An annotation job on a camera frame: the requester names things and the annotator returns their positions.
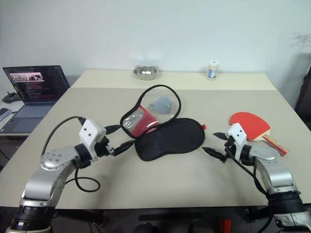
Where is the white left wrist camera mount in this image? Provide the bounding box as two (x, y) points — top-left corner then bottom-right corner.
(79, 118), (107, 161)

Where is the orange plastic part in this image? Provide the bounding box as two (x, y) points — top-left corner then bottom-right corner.
(219, 218), (232, 233)

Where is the red table tennis paddle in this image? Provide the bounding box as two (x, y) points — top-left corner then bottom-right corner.
(229, 111), (291, 156)

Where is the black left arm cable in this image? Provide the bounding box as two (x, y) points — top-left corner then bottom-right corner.
(40, 116), (101, 193)

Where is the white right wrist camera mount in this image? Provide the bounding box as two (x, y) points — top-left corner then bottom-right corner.
(226, 122), (250, 152)

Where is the black game controller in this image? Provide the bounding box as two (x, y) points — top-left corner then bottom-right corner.
(1, 90), (20, 104)

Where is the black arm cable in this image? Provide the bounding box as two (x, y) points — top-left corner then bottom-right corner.
(40, 116), (101, 193)
(224, 145), (271, 195)

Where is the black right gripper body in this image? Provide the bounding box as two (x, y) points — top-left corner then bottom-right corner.
(220, 135), (238, 164)

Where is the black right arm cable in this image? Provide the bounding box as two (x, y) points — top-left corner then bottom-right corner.
(224, 145), (271, 195)

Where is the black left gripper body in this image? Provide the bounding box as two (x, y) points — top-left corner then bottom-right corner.
(93, 135), (115, 159)

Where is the dark grey rounded device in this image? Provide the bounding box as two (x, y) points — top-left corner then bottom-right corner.
(0, 108), (13, 122)

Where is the black red paddle case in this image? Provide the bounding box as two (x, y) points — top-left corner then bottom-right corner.
(120, 84), (207, 162)

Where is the stainless steel bowl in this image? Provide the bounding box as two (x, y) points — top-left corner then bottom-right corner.
(132, 65), (159, 81)

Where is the black office chair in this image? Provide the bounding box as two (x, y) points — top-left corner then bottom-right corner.
(293, 52), (311, 117)

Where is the black table frame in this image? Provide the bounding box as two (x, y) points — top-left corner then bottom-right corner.
(54, 205), (271, 225)

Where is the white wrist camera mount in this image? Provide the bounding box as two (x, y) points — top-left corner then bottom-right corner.
(226, 122), (250, 152)
(79, 118), (107, 161)

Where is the large dark rounded shape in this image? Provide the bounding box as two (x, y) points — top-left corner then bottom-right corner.
(189, 218), (210, 233)

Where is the small white bottle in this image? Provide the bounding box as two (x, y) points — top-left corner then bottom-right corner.
(207, 60), (221, 81)

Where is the open blue laptop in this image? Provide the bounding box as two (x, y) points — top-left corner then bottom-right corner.
(2, 65), (71, 133)

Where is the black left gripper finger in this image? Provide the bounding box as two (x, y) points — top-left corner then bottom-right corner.
(104, 125), (121, 135)
(113, 140), (136, 156)

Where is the grey cleaning sponge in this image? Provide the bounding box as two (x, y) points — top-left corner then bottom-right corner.
(148, 96), (172, 115)

